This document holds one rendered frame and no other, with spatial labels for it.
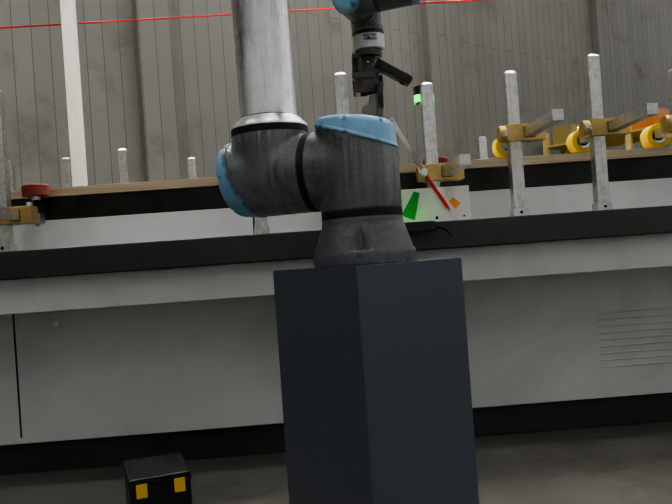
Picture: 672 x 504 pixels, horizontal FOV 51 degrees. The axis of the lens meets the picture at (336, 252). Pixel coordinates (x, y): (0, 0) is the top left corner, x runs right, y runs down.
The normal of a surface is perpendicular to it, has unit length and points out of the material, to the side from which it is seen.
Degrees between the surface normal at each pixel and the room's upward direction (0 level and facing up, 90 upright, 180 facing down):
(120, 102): 90
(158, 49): 90
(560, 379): 90
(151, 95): 90
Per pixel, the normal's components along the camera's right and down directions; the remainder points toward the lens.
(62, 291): 0.04, -0.01
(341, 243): -0.44, -0.32
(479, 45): 0.61, -0.05
